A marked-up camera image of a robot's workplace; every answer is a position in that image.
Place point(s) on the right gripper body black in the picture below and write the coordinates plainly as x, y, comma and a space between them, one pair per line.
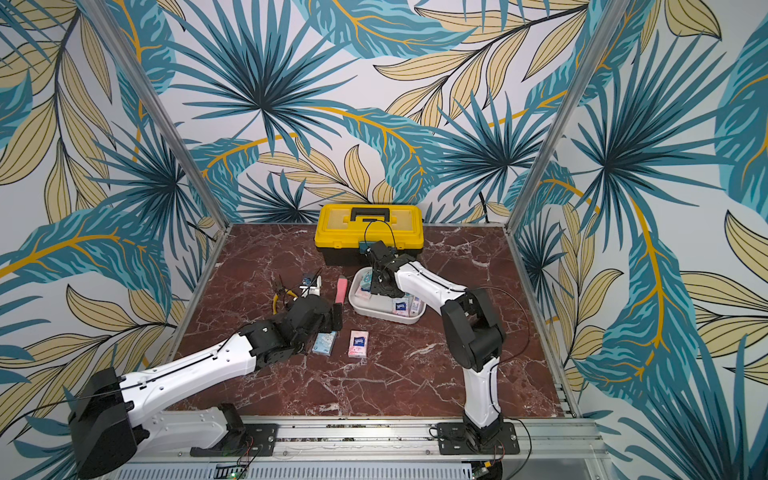
382, 278

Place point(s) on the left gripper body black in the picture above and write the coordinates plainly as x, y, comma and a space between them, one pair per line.
328, 325

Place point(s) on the light blue cartoon tissue pack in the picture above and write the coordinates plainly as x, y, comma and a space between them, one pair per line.
323, 344

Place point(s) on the pink tempo tissue pack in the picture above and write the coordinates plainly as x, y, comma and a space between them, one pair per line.
358, 344

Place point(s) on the white plastic storage box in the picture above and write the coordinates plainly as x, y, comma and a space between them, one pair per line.
380, 307

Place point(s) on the blue white tissue pack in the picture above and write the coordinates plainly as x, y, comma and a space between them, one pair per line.
401, 307

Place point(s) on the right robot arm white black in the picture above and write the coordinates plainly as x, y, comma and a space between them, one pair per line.
473, 332

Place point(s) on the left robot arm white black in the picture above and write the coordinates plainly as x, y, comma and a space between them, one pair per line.
117, 417

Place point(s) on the pink utility knife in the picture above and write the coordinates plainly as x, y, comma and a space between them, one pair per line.
341, 290

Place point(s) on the yellow black toolbox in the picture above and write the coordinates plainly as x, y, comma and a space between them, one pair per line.
342, 227

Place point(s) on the yellow handled pliers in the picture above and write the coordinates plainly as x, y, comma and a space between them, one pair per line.
282, 297

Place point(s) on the aluminium front rail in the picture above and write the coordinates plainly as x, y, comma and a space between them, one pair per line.
388, 448

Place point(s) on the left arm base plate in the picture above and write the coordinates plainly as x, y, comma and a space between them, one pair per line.
253, 439

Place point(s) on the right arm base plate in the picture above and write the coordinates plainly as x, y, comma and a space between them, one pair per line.
458, 438

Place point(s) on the right aluminium frame post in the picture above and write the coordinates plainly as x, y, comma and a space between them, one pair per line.
582, 75

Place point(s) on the aluminium frame post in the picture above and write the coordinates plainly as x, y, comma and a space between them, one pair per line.
582, 75
108, 29

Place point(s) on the left aluminium frame post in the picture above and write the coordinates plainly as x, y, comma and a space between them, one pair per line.
108, 29

